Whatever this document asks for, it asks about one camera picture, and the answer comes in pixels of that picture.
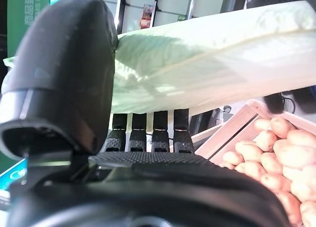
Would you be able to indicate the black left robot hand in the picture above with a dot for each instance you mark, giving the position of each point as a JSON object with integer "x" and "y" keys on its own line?
{"x": 74, "y": 64}

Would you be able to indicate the green white napa cabbage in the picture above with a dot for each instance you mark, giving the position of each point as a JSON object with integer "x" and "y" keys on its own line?
{"x": 197, "y": 64}

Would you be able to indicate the green banner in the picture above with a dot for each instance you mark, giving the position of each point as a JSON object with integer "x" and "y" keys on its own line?
{"x": 27, "y": 22}

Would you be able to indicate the red picture poster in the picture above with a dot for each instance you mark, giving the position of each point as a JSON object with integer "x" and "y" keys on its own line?
{"x": 146, "y": 16}

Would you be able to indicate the white display cabinet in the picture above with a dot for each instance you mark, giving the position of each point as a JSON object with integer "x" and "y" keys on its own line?
{"x": 172, "y": 2}

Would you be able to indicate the teal printed sign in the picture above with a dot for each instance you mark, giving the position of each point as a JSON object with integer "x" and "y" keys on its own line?
{"x": 12, "y": 172}

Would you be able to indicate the wooden potato crate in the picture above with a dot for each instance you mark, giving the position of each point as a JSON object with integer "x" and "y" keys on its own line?
{"x": 227, "y": 133}

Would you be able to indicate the tan potato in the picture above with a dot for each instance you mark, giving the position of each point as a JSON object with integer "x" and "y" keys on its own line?
{"x": 303, "y": 187}
{"x": 250, "y": 169}
{"x": 293, "y": 155}
{"x": 248, "y": 150}
{"x": 274, "y": 182}
{"x": 265, "y": 140}
{"x": 301, "y": 138}
{"x": 308, "y": 213}
{"x": 288, "y": 204}
{"x": 271, "y": 162}
{"x": 227, "y": 165}
{"x": 233, "y": 158}
{"x": 280, "y": 127}
{"x": 263, "y": 124}

